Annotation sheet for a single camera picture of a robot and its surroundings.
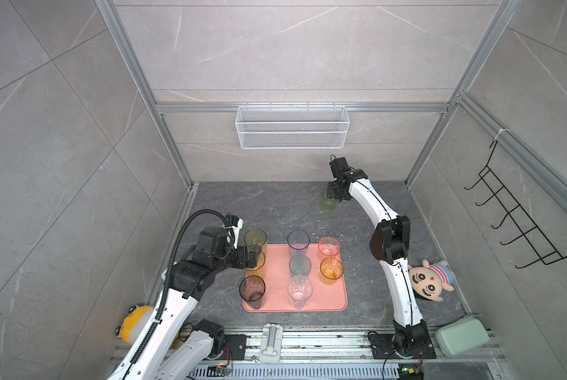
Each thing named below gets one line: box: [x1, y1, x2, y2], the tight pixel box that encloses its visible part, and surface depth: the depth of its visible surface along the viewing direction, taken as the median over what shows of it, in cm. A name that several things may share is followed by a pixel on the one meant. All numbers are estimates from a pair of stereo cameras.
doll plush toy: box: [408, 258, 457, 302], surface depth 82 cm
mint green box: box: [435, 317, 491, 358], surface depth 76 cm
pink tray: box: [242, 243, 349, 313], surface depth 86 cm
